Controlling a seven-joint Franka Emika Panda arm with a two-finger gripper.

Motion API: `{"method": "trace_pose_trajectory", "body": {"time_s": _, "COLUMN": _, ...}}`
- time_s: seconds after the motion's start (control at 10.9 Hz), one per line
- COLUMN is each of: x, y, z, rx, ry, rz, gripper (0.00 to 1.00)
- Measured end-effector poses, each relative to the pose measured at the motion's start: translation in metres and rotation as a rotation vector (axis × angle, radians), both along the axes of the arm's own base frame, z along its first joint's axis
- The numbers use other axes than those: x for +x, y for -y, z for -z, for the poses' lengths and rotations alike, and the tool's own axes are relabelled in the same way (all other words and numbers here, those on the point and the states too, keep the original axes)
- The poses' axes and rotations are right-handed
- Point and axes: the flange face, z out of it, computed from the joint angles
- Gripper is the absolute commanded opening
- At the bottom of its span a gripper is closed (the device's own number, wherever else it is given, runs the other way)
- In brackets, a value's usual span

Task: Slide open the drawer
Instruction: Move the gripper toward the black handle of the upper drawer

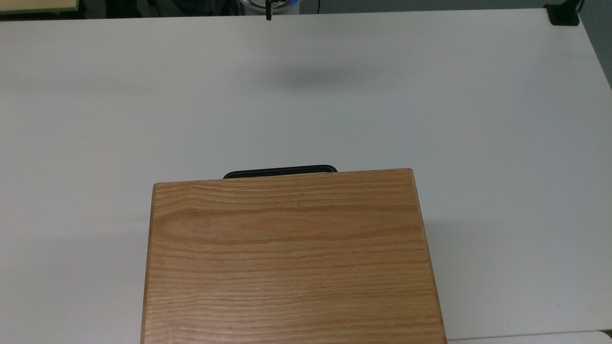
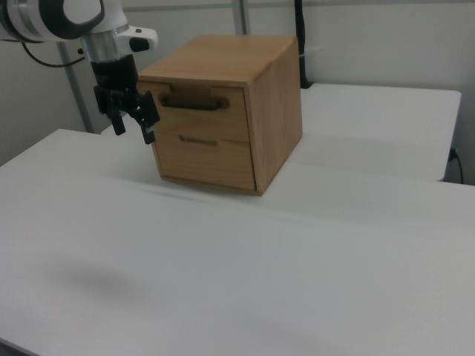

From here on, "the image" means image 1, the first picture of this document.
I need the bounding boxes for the black metal drawer handle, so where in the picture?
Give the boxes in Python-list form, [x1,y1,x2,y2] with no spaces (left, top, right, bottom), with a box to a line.
[223,165,338,180]

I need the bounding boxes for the oak wooden drawer cabinet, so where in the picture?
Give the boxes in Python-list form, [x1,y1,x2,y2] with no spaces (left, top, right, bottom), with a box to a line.
[141,168,448,344]

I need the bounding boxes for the yellow wooden board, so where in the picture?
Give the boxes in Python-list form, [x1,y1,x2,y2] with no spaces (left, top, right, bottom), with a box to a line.
[0,0,80,14]

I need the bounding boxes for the black table clamp mount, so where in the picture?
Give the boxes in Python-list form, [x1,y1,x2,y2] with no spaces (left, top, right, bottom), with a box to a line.
[545,0,585,26]

